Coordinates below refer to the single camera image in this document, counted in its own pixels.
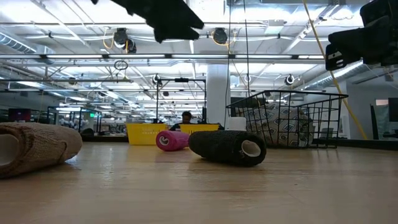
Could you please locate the person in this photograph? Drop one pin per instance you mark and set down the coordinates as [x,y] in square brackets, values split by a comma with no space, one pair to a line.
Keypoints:
[186,118]

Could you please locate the patterned grey fabric pouch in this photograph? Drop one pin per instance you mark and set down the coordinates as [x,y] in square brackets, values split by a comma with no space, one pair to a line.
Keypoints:
[280,124]

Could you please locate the white building column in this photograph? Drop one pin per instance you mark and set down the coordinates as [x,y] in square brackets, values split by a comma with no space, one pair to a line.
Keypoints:
[217,93]

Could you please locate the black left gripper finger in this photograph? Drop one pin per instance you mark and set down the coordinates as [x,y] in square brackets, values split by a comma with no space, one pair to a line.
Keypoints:
[174,15]
[174,35]

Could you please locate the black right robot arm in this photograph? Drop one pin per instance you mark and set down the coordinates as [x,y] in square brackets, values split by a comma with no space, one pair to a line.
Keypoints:
[382,9]

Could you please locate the yellow plastic basket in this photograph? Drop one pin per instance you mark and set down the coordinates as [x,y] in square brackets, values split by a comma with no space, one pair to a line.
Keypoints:
[144,134]
[202,128]

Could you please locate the black background frame stand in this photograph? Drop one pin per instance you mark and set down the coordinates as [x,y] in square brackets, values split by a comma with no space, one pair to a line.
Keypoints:
[182,80]

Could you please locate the black bandage roll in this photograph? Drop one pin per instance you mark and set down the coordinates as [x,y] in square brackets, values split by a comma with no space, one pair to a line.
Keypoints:
[220,146]

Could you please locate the pink bandage roll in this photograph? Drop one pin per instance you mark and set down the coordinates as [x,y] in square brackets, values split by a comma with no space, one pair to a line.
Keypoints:
[174,140]

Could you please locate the dark wall monitor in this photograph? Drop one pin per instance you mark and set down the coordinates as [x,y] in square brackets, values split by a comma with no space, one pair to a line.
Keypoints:
[393,109]

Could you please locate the brown bandage roll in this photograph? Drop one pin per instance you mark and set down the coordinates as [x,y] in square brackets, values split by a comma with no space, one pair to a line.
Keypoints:
[37,146]

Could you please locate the white plastic bottle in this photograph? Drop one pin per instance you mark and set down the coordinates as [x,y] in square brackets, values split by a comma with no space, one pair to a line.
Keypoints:
[235,124]

